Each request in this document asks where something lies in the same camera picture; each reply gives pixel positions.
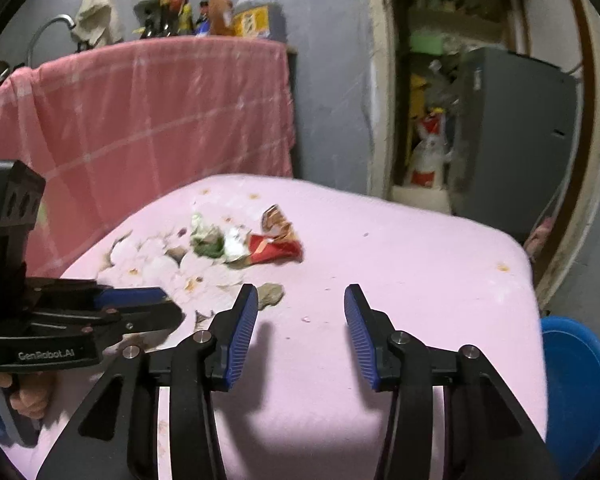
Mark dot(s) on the grey appliance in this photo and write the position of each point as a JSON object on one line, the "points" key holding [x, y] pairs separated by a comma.
{"points": [[515, 135]]}

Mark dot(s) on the beige hanging rag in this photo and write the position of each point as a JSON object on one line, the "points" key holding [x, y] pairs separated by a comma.
{"points": [[95, 15]]}

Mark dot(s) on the pink floral table cloth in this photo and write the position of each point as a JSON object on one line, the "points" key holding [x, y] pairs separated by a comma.
{"points": [[405, 270]]}

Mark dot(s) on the wooden door frame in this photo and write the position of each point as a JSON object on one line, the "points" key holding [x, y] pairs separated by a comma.
{"points": [[380, 85]]}

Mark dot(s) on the metal faucet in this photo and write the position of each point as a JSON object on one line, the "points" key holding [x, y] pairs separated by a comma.
{"points": [[50, 27]]}

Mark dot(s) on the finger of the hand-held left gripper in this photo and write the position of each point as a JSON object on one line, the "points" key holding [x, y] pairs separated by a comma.
{"points": [[145, 320], [130, 296]]}

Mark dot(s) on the white red bag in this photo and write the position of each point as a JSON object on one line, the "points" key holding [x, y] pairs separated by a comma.
{"points": [[430, 155]]}

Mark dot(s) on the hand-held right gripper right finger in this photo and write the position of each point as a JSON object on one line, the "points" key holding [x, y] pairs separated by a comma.
{"points": [[360, 340]]}

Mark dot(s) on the red snack wrapper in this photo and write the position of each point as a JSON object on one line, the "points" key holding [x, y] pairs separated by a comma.
{"points": [[275, 251]]}

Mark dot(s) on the torn brown red wrapper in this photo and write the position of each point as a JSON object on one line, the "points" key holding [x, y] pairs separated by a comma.
{"points": [[276, 220]]}

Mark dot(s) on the pink checked blanket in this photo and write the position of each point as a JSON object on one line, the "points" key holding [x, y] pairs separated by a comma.
{"points": [[130, 110]]}

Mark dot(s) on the green plastic container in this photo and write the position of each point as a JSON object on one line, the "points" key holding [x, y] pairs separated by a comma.
{"points": [[427, 40]]}

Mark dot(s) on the green vegetable scraps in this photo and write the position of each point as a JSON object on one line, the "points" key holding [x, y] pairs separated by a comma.
{"points": [[210, 240]]}

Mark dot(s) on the blue plastic basin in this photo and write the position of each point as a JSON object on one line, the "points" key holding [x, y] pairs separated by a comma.
{"points": [[575, 375]]}

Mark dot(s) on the brown paper bag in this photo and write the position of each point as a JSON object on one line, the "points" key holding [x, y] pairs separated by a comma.
{"points": [[220, 10]]}

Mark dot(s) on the large cooking oil bottle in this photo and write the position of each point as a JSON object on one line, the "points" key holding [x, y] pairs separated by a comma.
{"points": [[252, 10]]}

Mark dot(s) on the person's left hand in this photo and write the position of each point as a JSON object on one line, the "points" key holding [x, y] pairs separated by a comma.
{"points": [[30, 397]]}

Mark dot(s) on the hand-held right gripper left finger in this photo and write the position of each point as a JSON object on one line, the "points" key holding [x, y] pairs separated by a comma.
{"points": [[242, 340]]}

